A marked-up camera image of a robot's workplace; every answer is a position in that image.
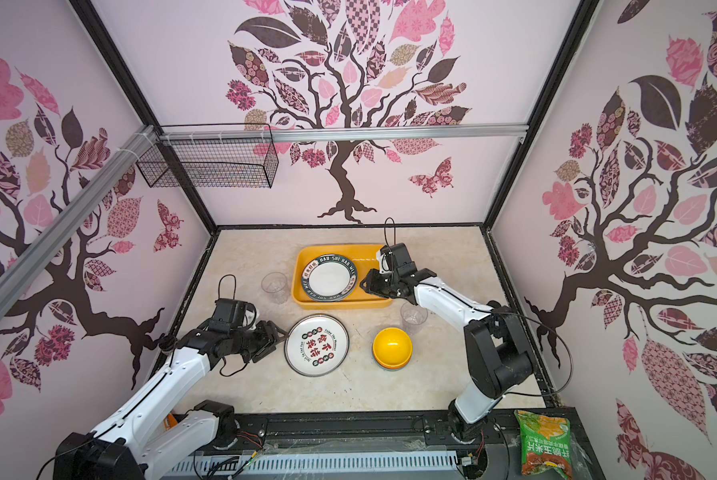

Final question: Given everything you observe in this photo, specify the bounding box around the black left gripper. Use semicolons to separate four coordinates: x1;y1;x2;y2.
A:
230;321;288;364

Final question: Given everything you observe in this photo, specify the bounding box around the clear plastic cup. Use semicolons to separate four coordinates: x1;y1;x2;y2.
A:
260;272;290;305
400;303;429;332

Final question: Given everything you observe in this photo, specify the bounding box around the white plate dark green rim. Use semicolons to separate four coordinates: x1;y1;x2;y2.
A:
300;254;358;303

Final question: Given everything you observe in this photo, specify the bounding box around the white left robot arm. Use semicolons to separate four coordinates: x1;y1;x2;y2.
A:
48;298;288;479

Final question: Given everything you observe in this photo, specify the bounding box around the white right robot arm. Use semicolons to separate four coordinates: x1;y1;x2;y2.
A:
361;243;535;442

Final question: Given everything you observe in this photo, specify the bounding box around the yellow plastic bin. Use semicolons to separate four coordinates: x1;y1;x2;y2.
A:
292;244;393;311

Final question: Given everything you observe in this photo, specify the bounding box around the yellow upturned bowl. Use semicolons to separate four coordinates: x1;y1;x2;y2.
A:
372;327;414;370

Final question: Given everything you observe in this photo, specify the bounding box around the white vented strip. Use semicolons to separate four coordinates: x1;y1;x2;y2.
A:
164;451;461;479

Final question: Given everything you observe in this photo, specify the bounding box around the green snack bag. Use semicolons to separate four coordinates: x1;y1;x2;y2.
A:
514;410;574;479

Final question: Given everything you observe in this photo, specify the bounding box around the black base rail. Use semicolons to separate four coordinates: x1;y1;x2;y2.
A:
236;409;518;449

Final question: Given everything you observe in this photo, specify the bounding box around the black wire basket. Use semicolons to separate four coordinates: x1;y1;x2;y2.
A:
136;123;280;189

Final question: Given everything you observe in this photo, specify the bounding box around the aluminium rail back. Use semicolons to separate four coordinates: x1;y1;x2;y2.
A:
160;123;529;144

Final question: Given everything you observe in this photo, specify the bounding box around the aluminium rail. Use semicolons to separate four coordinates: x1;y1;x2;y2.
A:
0;125;158;320
160;123;529;144

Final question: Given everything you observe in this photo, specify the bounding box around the aluminium rail left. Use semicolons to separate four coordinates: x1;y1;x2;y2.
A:
0;125;158;320

